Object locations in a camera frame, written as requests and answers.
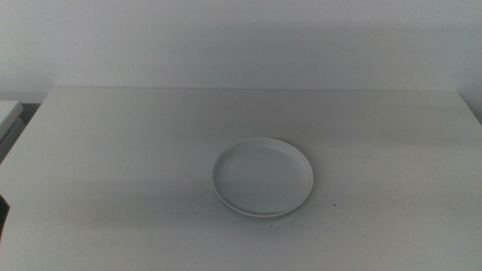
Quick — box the white shallow bowl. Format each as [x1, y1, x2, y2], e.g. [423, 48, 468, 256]
[210, 136, 315, 218]

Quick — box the gray shallow bowl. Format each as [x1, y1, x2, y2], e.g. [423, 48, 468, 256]
[215, 195, 308, 219]

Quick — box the mint green shallow bowl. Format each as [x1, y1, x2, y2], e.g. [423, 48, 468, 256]
[225, 206, 298, 221]

